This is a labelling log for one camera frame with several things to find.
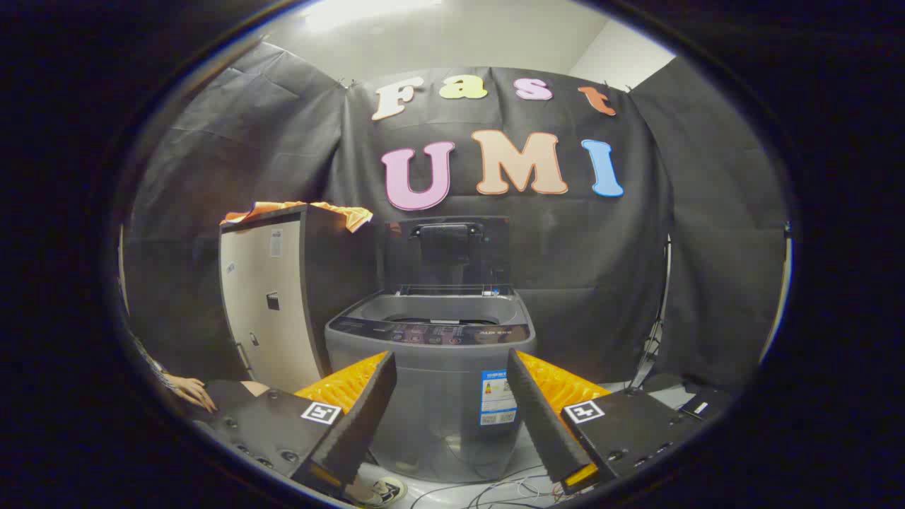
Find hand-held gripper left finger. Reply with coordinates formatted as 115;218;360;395
191;350;398;499

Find orange cloth garment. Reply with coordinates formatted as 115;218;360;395
221;201;373;233

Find black floor box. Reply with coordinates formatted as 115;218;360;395
658;375;736;425

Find black tripod stand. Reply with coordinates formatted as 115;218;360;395
628;237;672;393

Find grey washing machine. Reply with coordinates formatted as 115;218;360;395
325;288;537;485

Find person's sneaker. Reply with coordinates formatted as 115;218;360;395
350;475;407;506

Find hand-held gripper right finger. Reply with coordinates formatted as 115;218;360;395
506;348;697;496

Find black backdrop cloth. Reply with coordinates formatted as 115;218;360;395
124;42;789;390

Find beige and dark cabinet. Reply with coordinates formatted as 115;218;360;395
218;204;379;393

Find thin floor cables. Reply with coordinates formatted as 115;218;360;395
410;465;566;509

